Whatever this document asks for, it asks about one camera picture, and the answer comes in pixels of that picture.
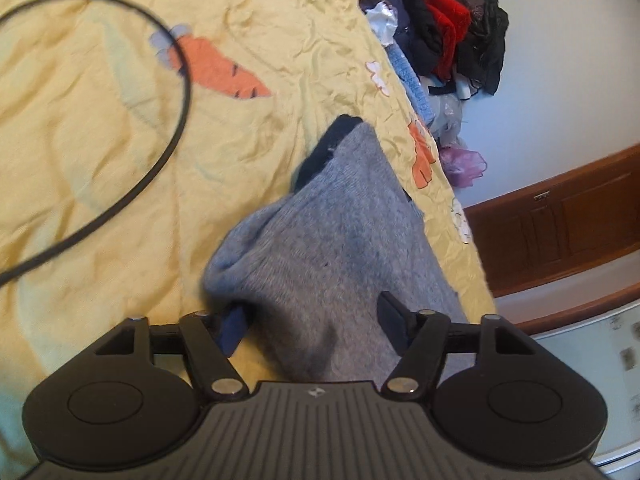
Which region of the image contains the grey sweater with navy sleeves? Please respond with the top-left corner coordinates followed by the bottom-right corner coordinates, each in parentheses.
top-left (201, 115), bottom-right (476, 386)

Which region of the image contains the clear plastic bag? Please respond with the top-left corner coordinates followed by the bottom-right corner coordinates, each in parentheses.
top-left (425, 95), bottom-right (468, 146)

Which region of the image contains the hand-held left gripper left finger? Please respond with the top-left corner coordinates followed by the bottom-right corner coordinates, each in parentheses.
top-left (92, 302), bottom-right (251, 401)

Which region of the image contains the pink plastic bag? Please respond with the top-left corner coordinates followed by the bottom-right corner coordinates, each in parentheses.
top-left (439, 146), bottom-right (487, 188)

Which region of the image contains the blue knit blanket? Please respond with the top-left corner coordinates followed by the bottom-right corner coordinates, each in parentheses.
top-left (385, 42), bottom-right (433, 123)

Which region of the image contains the yellow carrot-print blanket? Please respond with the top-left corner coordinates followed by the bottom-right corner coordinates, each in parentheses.
top-left (0, 0), bottom-right (498, 480)

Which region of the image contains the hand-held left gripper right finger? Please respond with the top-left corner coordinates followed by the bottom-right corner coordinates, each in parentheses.
top-left (376, 291), bottom-right (538, 398)

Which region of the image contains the pile of clothes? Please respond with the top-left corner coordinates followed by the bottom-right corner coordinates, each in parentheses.
top-left (357, 0), bottom-right (510, 96)

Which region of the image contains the black cable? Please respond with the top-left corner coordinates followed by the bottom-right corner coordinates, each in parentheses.
top-left (0, 0), bottom-right (193, 286)

